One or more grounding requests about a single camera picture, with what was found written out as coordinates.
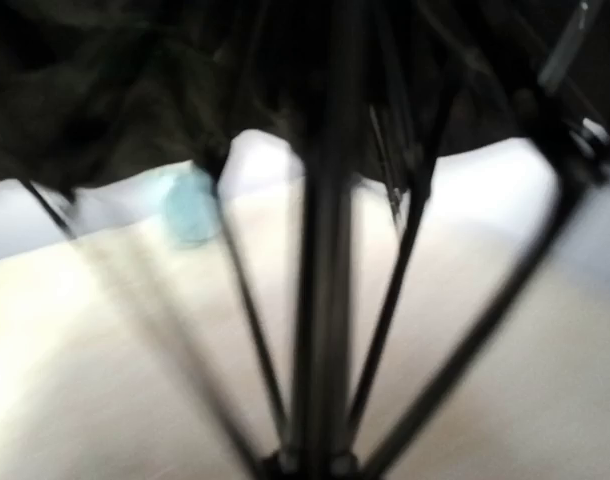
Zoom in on light blue enamel mug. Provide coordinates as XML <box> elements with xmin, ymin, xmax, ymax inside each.
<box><xmin>161</xmin><ymin>168</ymin><xmax>219</xmax><ymax>248</ymax></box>

